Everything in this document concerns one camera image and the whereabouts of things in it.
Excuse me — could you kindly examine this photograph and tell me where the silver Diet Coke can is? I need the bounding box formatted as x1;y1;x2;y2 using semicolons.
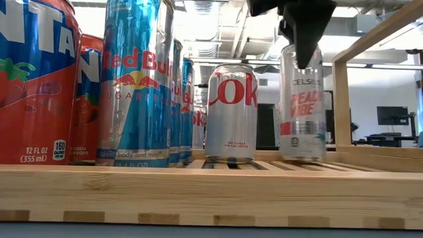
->
204;62;259;165
192;105;208;150

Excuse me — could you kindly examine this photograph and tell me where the wooden slatted shelf tray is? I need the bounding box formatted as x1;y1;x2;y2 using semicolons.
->
0;0;423;231

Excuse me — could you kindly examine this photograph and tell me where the dark office desk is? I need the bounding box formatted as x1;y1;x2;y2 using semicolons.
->
353;131;418;148

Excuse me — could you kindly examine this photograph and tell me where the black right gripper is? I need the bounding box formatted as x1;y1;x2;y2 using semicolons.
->
246;0;337;69

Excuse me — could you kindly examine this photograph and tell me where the white Celsius drink can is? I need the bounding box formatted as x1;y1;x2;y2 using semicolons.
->
279;42;328;163

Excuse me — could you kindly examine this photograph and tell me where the blue silver Red Bull can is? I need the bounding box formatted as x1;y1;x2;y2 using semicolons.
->
168;38;184;166
180;58;195;163
95;0;175;169

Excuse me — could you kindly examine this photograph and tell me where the blue table mat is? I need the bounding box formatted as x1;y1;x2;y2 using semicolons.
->
0;221;423;238

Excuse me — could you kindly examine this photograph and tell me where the black monitor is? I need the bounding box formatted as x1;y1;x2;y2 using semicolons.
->
376;105;410;126

